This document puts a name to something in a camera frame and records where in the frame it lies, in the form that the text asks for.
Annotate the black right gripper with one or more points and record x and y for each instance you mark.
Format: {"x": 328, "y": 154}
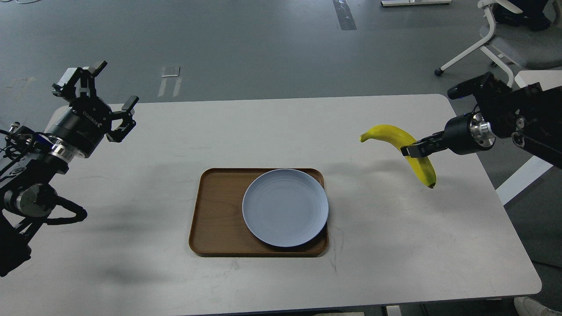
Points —
{"x": 464, "y": 134}

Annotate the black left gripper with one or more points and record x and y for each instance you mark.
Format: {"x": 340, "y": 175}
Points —
{"x": 86, "y": 121}

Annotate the yellow banana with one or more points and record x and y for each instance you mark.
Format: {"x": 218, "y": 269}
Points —
{"x": 422, "y": 167}

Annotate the blue round plate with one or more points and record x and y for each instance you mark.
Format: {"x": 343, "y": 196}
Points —
{"x": 285, "y": 208}

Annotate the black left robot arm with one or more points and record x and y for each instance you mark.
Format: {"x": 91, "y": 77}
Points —
{"x": 30, "y": 160}

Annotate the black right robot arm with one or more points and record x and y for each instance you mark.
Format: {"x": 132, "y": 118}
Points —
{"x": 530, "y": 116}

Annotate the white grey office chair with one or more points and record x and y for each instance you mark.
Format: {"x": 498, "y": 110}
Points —
{"x": 530, "y": 50}

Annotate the brown wooden tray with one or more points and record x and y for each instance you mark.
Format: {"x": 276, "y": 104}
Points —
{"x": 218, "y": 228}

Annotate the white shoe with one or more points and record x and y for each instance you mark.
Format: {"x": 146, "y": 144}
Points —
{"x": 526, "y": 306}

